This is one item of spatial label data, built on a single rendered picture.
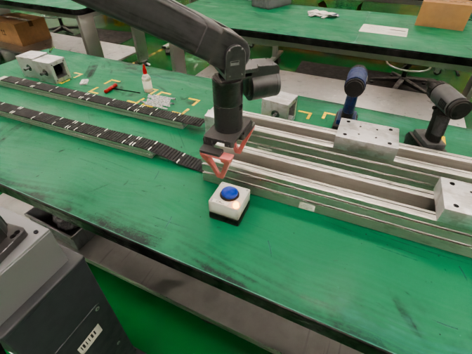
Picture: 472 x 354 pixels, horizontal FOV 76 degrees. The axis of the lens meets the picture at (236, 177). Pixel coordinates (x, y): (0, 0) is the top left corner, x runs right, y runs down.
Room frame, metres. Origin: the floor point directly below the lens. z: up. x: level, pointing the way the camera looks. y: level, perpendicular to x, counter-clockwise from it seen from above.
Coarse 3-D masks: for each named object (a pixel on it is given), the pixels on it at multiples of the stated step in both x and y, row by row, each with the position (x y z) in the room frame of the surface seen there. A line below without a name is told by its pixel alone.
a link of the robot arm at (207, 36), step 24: (72, 0) 0.43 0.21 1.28; (96, 0) 0.44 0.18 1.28; (120, 0) 0.45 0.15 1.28; (144, 0) 0.46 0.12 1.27; (168, 0) 0.48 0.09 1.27; (144, 24) 0.46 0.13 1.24; (168, 24) 0.47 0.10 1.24; (192, 24) 0.48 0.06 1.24; (216, 24) 0.51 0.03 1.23; (192, 48) 0.48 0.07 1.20; (216, 48) 0.49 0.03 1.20
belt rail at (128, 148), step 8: (0, 112) 1.04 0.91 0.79; (24, 120) 0.98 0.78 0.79; (32, 120) 0.97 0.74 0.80; (48, 128) 0.94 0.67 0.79; (56, 128) 0.93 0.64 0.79; (80, 136) 0.88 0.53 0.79; (88, 136) 0.86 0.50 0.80; (104, 144) 0.84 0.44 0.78; (112, 144) 0.83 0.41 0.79; (120, 144) 0.81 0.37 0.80; (136, 152) 0.79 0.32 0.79; (144, 152) 0.78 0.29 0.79; (152, 152) 0.77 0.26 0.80
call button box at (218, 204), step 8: (224, 184) 0.58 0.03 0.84; (216, 192) 0.54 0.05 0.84; (240, 192) 0.54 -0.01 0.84; (248, 192) 0.55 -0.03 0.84; (216, 200) 0.52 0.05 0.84; (224, 200) 0.52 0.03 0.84; (232, 200) 0.52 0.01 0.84; (240, 200) 0.52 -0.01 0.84; (248, 200) 0.55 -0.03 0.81; (216, 208) 0.51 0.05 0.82; (224, 208) 0.50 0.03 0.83; (232, 208) 0.49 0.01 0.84; (240, 208) 0.50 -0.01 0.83; (216, 216) 0.51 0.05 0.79; (224, 216) 0.50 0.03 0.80; (232, 216) 0.49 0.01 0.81; (240, 216) 0.50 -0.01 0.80; (232, 224) 0.49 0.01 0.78
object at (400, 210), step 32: (256, 160) 0.67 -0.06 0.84; (288, 160) 0.64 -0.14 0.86; (256, 192) 0.59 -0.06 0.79; (288, 192) 0.56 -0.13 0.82; (320, 192) 0.53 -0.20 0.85; (352, 192) 0.52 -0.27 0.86; (384, 192) 0.54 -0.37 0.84; (416, 192) 0.52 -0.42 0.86; (384, 224) 0.47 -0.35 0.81; (416, 224) 0.45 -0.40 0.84; (448, 224) 0.42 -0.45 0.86
